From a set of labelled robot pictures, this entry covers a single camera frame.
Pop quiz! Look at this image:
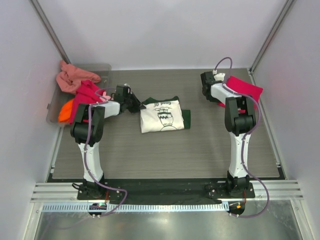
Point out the magenta t shirt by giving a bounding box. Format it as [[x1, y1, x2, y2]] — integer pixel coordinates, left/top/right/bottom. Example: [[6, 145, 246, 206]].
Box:
[[226, 76, 263, 103]]

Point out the white and green t shirt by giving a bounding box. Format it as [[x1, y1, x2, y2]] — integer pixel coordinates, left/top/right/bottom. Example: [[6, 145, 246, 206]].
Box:
[[140, 96, 191, 134]]

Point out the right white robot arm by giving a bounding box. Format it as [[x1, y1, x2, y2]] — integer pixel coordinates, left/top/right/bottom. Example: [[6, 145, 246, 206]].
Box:
[[200, 70, 257, 198]]

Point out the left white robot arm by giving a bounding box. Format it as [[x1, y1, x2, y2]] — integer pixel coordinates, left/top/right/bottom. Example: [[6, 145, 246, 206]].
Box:
[[70, 84, 145, 200]]

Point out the light pink t shirt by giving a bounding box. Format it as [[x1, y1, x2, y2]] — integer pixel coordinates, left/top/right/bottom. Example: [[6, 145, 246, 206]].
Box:
[[99, 91, 112, 102]]

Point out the crimson red t shirt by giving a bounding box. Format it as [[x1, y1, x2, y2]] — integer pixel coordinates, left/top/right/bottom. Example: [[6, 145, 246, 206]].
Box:
[[69, 79, 107, 124]]

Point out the salmon pink t shirt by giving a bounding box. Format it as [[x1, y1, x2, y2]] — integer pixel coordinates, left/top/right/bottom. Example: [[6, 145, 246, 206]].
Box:
[[56, 60, 102, 95]]

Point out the orange t shirt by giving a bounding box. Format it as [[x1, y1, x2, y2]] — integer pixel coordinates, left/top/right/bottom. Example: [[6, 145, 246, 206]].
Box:
[[58, 98, 74, 123]]

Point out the grey plastic bin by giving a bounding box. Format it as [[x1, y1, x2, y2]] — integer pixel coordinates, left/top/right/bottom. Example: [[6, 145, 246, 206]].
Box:
[[46, 60, 112, 125]]

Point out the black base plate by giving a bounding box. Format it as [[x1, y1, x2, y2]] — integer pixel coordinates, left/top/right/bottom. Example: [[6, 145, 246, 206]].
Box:
[[72, 178, 255, 205]]

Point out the right aluminium frame post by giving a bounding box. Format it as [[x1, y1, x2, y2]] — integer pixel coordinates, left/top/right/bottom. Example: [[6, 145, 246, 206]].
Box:
[[248, 0, 296, 75]]

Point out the aluminium frame post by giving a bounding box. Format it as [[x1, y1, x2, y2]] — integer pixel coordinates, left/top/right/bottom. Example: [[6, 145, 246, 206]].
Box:
[[29, 0, 71, 64], [248, 0, 296, 75]]

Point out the slotted cable duct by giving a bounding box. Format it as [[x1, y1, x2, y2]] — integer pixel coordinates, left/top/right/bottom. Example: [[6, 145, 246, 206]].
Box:
[[42, 202, 229, 213]]

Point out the left aluminium frame post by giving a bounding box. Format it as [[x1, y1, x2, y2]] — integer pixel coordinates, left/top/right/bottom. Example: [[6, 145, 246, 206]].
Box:
[[29, 0, 71, 64]]

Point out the aluminium front rail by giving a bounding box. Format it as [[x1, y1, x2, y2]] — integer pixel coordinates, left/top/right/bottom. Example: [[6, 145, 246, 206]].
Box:
[[30, 180, 304, 203]]

